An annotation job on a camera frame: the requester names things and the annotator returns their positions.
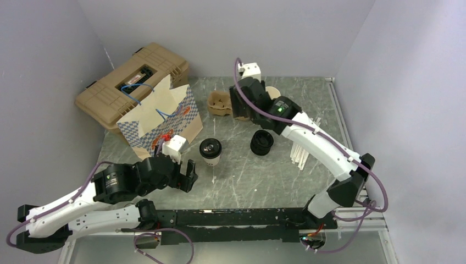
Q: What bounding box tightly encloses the black cup lid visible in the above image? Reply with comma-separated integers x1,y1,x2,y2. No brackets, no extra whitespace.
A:
199,138,222,153

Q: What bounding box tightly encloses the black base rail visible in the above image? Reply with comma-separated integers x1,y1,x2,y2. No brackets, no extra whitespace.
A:
120,198,329,245

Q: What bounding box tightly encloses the stack of black lids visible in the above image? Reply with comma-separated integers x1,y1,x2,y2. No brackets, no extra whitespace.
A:
250,130,274,156

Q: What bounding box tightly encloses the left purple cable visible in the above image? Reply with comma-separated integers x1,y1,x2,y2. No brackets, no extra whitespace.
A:
5,140,196,264

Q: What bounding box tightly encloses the blue checkered paper bag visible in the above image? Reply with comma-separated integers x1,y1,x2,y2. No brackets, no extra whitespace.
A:
116,76,203,160

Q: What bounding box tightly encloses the tan plastic toolbox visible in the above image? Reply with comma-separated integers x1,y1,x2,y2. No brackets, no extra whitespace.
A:
75,42,189,134

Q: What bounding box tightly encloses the purple cable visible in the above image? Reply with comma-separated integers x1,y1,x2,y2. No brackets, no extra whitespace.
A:
5,140,196,264
232,57,389,255

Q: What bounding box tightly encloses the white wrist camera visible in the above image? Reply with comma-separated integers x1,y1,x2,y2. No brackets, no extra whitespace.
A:
161,135,189,164
237,63,262,81

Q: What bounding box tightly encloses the bundle of white straws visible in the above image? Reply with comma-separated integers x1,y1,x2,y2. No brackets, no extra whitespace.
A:
290,116,322,171

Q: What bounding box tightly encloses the white paper coffee cup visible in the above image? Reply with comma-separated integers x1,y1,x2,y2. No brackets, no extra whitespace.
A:
200,151,221,166

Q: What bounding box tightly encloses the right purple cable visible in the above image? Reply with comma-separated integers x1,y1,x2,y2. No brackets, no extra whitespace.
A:
232,57,389,255

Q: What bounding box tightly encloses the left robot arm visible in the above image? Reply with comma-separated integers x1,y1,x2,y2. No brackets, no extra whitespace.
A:
7,154,198,254

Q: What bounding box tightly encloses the stack of paper cups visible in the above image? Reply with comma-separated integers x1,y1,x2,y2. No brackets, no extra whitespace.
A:
265,86,281,100

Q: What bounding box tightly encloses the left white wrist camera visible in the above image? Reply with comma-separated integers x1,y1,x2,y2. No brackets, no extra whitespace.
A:
161,135,189,164

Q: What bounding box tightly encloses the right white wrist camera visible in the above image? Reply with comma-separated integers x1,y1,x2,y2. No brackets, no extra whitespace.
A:
237,63,262,81

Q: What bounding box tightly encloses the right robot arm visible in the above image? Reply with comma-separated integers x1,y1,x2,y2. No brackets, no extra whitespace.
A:
229,77,375,228

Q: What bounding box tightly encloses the brown cardboard cup carrier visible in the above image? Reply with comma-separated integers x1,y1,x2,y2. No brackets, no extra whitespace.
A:
207,91,250,121

